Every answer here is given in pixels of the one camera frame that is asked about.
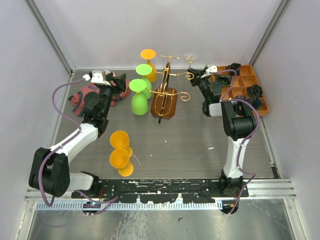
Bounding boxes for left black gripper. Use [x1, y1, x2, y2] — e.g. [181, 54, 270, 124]
[99, 72, 127, 117]

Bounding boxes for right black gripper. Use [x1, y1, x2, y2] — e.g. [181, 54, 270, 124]
[187, 68, 210, 102]

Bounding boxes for green goblet front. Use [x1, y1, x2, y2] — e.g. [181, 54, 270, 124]
[135, 63, 153, 100]

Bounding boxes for green goblet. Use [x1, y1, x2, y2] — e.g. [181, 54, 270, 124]
[135, 63, 153, 100]
[129, 78, 148, 116]

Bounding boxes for clear wine glass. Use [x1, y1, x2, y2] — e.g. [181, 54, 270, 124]
[183, 52, 199, 70]

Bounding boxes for orange goblet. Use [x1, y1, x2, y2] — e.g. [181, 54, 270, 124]
[109, 130, 133, 157]
[109, 148, 134, 177]
[140, 48, 157, 83]

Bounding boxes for gold wine glass rack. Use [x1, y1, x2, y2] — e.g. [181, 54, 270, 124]
[149, 53, 195, 124]

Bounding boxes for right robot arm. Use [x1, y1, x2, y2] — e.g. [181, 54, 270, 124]
[187, 65, 260, 197]

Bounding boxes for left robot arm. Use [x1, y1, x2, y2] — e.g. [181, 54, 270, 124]
[28, 70, 127, 198]

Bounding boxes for wooden compartment tray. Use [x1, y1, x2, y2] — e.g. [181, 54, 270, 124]
[211, 63, 270, 117]

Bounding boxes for red cloth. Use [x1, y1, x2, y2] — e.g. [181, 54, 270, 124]
[68, 71, 131, 117]

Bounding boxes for black rolled item in tray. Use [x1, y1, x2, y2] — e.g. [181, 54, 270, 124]
[247, 84, 263, 98]

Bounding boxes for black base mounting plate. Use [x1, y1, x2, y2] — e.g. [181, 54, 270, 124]
[84, 178, 241, 204]

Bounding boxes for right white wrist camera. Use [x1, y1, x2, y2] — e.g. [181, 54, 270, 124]
[203, 63, 218, 77]

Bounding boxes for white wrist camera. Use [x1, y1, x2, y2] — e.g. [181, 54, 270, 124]
[203, 63, 218, 77]
[82, 69, 113, 86]

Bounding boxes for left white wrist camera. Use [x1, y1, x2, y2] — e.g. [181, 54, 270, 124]
[82, 69, 113, 86]

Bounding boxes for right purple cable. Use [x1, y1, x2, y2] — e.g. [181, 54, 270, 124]
[216, 69, 261, 216]

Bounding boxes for purple cable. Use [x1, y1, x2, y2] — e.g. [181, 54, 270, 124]
[216, 69, 261, 216]
[39, 76, 87, 208]

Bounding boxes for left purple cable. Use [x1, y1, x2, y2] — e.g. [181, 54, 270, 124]
[39, 76, 87, 208]

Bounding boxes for grey cable duct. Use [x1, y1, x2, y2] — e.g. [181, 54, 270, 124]
[35, 199, 223, 212]

